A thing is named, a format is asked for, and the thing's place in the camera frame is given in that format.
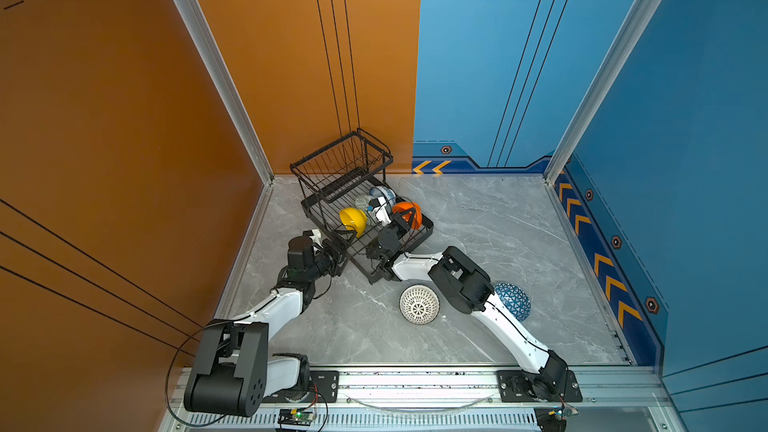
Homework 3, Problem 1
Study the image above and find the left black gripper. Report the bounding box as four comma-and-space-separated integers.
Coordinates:
306, 230, 355, 285

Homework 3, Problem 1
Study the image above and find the orange plastic bowl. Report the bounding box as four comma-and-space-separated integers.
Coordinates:
392, 202, 423, 230

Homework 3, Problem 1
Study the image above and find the yellow plastic bowl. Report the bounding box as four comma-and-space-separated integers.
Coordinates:
339, 207, 368, 238

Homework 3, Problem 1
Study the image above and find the blue floral white bowl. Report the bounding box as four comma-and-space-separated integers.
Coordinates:
369, 186, 396, 210

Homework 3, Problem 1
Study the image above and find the green patterned white bowl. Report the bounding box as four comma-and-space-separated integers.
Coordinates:
354, 195, 380, 213

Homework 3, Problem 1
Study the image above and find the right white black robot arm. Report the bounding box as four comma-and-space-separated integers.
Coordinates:
365, 228, 570, 401

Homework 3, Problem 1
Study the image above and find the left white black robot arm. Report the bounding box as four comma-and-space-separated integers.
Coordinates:
183, 230, 349, 417

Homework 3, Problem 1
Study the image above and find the white red-dotted bowl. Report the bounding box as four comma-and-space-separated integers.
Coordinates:
399, 284, 440, 325

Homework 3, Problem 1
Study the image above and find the dark blue geometric bowl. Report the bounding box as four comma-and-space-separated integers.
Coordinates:
494, 282, 532, 322

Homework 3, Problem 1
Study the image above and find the left green circuit board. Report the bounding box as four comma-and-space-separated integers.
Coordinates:
276, 409, 320, 432

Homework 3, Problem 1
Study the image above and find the green circuit board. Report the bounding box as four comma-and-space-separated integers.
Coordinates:
276, 409, 320, 432
549, 404, 579, 421

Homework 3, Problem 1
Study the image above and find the right green circuit board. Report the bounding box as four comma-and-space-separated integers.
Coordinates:
549, 404, 579, 421

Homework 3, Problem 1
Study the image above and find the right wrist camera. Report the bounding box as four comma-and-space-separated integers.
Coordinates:
372, 204, 391, 226

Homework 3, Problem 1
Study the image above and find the black wire dish rack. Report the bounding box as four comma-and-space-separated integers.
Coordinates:
290, 128, 434, 283

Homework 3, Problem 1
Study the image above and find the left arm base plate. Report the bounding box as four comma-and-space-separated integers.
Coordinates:
265, 369, 340, 404

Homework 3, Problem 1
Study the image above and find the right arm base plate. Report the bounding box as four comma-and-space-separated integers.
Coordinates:
496, 370, 583, 403

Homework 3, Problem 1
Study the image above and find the aluminium front rail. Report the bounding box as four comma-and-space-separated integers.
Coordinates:
160, 364, 686, 431

